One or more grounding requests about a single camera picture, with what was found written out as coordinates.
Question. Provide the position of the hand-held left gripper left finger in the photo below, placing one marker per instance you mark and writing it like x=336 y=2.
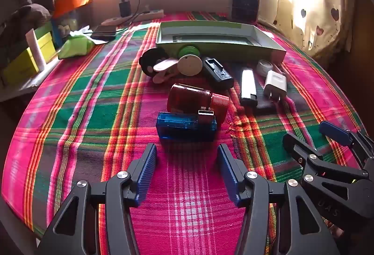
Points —
x=147 y=173

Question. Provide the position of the green cloth pouch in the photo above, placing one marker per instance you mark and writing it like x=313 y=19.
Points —
x=76 y=47

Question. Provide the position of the white lighter black base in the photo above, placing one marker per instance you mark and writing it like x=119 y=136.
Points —
x=248 y=82

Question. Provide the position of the white power strip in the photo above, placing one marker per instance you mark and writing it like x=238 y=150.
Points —
x=152 y=14

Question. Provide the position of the white tube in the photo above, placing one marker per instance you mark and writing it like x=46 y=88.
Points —
x=35 y=50

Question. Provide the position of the white wall charger plug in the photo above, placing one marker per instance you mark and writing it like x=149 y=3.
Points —
x=274 y=82

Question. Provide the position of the brown bottle red cap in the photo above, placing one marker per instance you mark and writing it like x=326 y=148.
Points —
x=190 y=97

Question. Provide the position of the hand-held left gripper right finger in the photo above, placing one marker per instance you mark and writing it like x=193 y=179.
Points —
x=228 y=173

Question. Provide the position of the black round plastic case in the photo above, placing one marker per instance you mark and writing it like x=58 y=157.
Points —
x=149 y=62

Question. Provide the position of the blue transparent usb tester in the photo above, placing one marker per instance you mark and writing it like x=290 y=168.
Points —
x=181 y=126

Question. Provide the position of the small portable air cooler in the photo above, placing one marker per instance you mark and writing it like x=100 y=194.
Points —
x=244 y=6

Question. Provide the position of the black rectangular battery case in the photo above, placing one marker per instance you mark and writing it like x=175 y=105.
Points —
x=217 y=73

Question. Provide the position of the orange storage box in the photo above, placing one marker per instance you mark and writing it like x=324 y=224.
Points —
x=73 y=2

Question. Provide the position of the white paper sheet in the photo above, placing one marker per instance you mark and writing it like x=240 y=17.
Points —
x=80 y=30

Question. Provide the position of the pink green plaid blanket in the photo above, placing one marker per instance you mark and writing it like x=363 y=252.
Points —
x=87 y=111

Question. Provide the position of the small round white jar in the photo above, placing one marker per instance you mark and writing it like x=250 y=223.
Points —
x=264 y=66

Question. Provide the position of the yellow green cardboard box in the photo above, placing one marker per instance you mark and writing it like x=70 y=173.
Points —
x=20 y=65

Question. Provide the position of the blue carton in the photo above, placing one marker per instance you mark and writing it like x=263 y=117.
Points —
x=57 y=33

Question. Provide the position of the brown checked cloth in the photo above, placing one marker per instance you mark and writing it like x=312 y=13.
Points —
x=29 y=14

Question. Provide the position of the cream curtain with hearts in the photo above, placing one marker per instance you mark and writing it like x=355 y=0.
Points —
x=318 y=9

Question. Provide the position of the black power adapter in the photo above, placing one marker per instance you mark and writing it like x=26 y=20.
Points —
x=125 y=9

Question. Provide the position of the pink oval plastic case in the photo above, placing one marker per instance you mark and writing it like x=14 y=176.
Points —
x=165 y=68

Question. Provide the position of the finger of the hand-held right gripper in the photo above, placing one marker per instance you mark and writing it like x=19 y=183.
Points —
x=334 y=132
x=295 y=145

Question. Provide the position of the black smartphone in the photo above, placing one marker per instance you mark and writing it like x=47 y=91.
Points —
x=103 y=32

